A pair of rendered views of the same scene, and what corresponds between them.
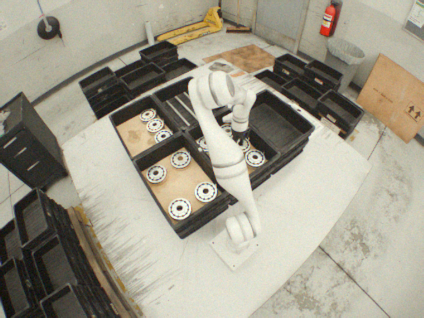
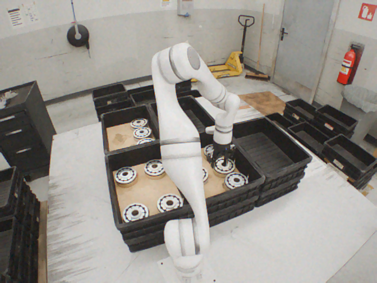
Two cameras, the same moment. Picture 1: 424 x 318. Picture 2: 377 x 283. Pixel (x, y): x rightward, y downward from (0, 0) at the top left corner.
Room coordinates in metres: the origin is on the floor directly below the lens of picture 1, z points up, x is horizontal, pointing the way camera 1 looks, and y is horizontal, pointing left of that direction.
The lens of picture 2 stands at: (-0.05, -0.15, 1.55)
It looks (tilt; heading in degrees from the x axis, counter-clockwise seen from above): 38 degrees down; 13
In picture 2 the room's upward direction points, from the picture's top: 1 degrees counter-clockwise
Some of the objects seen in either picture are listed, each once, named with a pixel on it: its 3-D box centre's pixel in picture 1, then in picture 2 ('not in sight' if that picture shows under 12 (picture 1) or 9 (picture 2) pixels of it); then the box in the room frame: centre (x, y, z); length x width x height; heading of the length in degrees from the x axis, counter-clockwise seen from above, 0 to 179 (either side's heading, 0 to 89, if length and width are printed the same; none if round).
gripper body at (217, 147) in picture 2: (238, 131); (221, 146); (0.65, -0.13, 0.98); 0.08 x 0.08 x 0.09
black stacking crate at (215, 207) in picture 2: (231, 149); (211, 168); (0.63, -0.10, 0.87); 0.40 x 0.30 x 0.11; 34
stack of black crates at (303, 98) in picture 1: (300, 103); (306, 149); (1.61, -0.95, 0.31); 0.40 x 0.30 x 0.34; 38
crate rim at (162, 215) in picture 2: (178, 175); (144, 178); (0.47, 0.15, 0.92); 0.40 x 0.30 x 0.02; 34
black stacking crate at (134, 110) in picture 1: (144, 129); (130, 134); (0.80, 0.38, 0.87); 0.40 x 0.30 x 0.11; 34
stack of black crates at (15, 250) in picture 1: (21, 250); not in sight; (0.08, 1.66, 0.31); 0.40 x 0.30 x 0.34; 38
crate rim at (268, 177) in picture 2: (273, 117); (266, 143); (0.80, -0.35, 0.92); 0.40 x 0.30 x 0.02; 34
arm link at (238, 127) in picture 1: (237, 118); (220, 129); (0.67, -0.12, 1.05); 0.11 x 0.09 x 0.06; 34
